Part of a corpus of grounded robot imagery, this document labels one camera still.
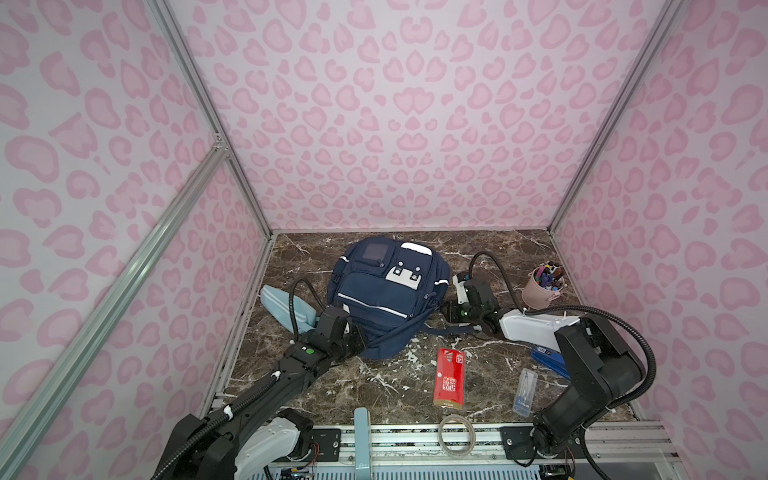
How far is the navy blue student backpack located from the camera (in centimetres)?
87

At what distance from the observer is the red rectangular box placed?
82 centimetres

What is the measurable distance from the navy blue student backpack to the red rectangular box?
8cm
